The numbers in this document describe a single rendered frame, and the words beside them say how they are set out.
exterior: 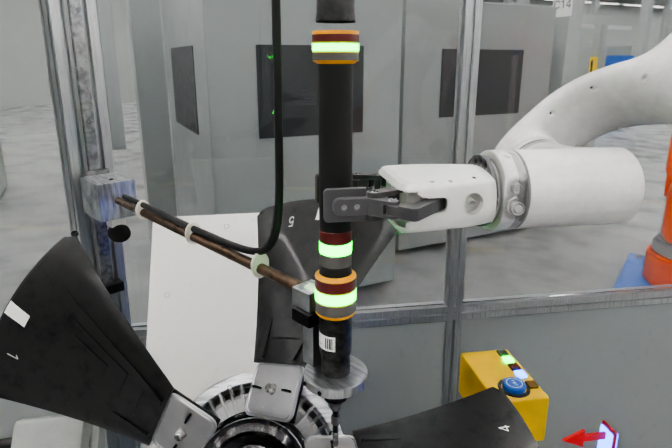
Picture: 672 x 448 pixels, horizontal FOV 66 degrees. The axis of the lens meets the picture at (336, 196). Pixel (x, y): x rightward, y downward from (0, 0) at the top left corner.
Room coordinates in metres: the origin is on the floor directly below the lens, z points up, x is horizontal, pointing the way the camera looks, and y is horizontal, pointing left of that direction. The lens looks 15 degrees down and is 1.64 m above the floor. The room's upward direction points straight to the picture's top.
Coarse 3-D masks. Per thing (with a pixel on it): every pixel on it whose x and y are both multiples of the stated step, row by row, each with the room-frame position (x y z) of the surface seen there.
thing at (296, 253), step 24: (264, 216) 0.73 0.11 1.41; (312, 216) 0.69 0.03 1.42; (264, 240) 0.71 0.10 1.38; (288, 240) 0.68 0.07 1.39; (312, 240) 0.66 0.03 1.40; (360, 240) 0.63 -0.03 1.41; (384, 240) 0.62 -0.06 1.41; (288, 264) 0.65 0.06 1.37; (312, 264) 0.63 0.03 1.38; (360, 264) 0.60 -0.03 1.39; (264, 288) 0.65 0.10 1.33; (264, 312) 0.63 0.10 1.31; (288, 312) 0.60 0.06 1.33; (264, 336) 0.60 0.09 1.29; (288, 336) 0.57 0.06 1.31; (264, 360) 0.58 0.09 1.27; (288, 360) 0.55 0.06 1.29
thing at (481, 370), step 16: (480, 352) 0.91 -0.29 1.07; (496, 352) 0.91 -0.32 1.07; (464, 368) 0.89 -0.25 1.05; (480, 368) 0.86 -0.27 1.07; (496, 368) 0.86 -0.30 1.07; (464, 384) 0.88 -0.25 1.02; (480, 384) 0.82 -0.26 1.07; (496, 384) 0.81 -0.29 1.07; (512, 400) 0.76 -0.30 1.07; (528, 400) 0.77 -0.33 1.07; (544, 400) 0.77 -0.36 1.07; (528, 416) 0.77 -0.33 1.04; (544, 416) 0.77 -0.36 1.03; (544, 432) 0.77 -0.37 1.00
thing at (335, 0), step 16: (320, 0) 0.48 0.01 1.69; (336, 0) 0.48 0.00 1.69; (352, 0) 0.49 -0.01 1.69; (320, 16) 0.48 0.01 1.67; (336, 16) 0.48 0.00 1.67; (352, 16) 0.49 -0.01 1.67; (320, 320) 0.49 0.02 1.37; (320, 336) 0.49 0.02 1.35; (336, 336) 0.48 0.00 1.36; (320, 352) 0.49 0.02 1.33; (336, 352) 0.48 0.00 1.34; (336, 368) 0.48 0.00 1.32; (336, 400) 0.48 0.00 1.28
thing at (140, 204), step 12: (276, 0) 0.56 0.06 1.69; (276, 12) 0.56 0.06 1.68; (276, 24) 0.56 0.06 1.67; (276, 36) 0.56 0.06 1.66; (276, 48) 0.56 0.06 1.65; (276, 60) 0.56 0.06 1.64; (276, 72) 0.56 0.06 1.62; (276, 84) 0.56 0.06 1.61; (276, 96) 0.56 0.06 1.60; (276, 108) 0.56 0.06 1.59; (276, 120) 0.56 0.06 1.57; (276, 132) 0.56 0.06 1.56; (276, 144) 0.56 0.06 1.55; (276, 156) 0.56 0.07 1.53; (276, 168) 0.56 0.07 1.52; (276, 180) 0.56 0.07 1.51; (276, 192) 0.56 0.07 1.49; (144, 204) 0.82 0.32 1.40; (276, 204) 0.56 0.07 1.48; (168, 216) 0.76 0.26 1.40; (276, 216) 0.56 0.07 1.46; (192, 228) 0.71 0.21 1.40; (276, 228) 0.56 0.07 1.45; (216, 240) 0.66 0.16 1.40; (228, 240) 0.64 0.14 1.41; (276, 240) 0.57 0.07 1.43; (252, 252) 0.60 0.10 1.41; (264, 252) 0.58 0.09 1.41; (252, 264) 0.58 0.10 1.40
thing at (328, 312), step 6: (318, 306) 0.48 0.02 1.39; (324, 306) 0.48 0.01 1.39; (348, 306) 0.48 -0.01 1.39; (354, 306) 0.49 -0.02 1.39; (318, 312) 0.48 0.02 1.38; (324, 312) 0.48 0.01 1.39; (330, 312) 0.48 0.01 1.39; (336, 312) 0.47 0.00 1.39; (342, 312) 0.48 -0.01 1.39; (348, 312) 0.48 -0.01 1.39
